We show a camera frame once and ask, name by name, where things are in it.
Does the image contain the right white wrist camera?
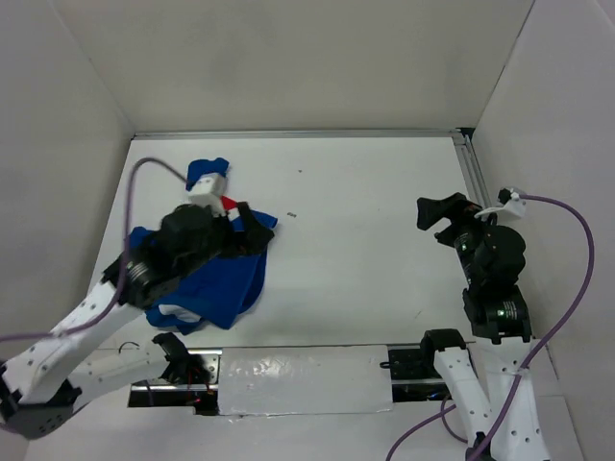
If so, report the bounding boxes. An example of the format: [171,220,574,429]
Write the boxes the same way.
[474,187,526,221]

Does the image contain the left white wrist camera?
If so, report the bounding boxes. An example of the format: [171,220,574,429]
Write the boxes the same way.
[187,173,227,209]

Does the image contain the blue white red jacket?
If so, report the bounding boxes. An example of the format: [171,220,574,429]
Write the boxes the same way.
[129,158,267,335]

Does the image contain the aluminium frame rail back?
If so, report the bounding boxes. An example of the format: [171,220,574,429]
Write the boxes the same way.
[134,129,466,143]

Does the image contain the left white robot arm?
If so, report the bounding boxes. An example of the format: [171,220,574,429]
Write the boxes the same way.
[1,202,274,441]

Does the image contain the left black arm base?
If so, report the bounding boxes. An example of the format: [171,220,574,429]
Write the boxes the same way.
[153,332,216,385]

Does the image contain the aluminium frame rail right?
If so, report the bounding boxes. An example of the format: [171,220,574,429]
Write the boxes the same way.
[452,128,491,207]

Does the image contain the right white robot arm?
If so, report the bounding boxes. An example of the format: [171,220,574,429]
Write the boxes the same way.
[417,193,551,460]

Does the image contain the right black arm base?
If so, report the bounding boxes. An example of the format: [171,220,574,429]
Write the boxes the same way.
[380,328,466,381]

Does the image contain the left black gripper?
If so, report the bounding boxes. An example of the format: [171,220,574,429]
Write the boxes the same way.
[178,201,274,279]

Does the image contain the aluminium frame rail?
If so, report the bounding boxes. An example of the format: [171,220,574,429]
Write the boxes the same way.
[134,129,466,143]
[452,128,491,207]

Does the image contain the white taped cover plate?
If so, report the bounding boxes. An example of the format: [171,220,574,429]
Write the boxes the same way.
[218,346,393,416]

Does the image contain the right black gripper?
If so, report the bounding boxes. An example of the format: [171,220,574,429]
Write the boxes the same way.
[417,190,507,284]

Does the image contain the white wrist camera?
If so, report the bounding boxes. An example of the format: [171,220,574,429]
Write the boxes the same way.
[474,187,526,221]
[187,173,227,209]

